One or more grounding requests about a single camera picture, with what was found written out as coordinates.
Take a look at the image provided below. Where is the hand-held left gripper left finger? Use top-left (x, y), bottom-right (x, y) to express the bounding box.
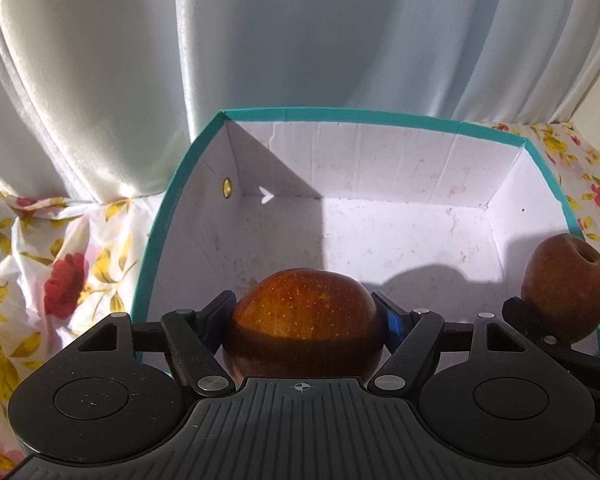
top-left (77, 289), bottom-right (237, 399)

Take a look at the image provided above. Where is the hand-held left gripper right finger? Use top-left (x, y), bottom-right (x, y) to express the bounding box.
top-left (368, 290), bottom-right (524, 399)

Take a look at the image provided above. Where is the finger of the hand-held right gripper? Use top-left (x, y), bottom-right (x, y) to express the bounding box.
top-left (502, 297), bottom-right (582, 357)

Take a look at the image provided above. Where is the small red apple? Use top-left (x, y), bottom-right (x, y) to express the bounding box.
top-left (520, 233), bottom-right (600, 345)

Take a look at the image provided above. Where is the large red apple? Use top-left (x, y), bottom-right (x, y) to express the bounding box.
top-left (222, 268), bottom-right (386, 386)

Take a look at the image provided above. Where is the teal cardboard box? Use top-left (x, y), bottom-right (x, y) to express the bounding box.
top-left (130, 106), bottom-right (600, 377)

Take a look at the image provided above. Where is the floral tablecloth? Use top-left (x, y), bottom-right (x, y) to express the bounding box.
top-left (0, 120), bottom-right (600, 480)

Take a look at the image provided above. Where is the white curtain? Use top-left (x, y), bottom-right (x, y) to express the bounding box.
top-left (0, 0), bottom-right (600, 201)

